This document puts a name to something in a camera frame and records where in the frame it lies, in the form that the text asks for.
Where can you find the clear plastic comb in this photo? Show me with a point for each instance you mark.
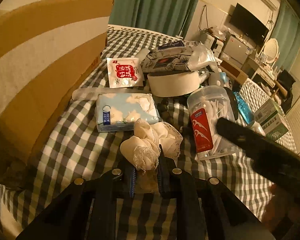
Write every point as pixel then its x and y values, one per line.
pixel 88 93

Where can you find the white red sachet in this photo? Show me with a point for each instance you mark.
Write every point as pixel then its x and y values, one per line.
pixel 124 72

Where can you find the blue glitter bottle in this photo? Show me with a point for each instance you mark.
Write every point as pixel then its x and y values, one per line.
pixel 244 109

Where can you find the black wall television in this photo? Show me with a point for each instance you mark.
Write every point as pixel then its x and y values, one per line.
pixel 249 24

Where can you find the printed wet wipes pack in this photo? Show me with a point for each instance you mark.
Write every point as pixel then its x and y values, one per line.
pixel 179 56

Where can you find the blue cloud tissue pack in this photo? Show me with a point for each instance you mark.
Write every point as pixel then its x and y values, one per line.
pixel 119 111

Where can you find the grey mini fridge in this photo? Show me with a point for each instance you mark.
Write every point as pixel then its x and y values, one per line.
pixel 236 50

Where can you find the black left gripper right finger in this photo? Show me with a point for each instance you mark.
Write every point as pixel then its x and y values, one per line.
pixel 206 209

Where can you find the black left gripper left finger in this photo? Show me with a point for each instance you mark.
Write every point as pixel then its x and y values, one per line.
pixel 86 209

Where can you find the white dressing table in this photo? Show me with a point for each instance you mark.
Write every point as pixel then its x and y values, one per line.
pixel 260 70

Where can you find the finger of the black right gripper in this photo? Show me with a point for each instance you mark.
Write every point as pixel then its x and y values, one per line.
pixel 270 159

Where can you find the white lace cloth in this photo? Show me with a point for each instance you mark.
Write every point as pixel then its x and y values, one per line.
pixel 143 149

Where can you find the green white medicine box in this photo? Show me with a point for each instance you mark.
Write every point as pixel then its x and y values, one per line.
pixel 272 120

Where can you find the white drawer cabinet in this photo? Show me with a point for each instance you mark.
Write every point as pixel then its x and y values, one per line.
pixel 212 43

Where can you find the small brown cardboard box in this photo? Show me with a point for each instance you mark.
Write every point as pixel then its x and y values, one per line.
pixel 237 74

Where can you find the clear floss pick jar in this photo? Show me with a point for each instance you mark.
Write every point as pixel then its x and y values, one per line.
pixel 206 105

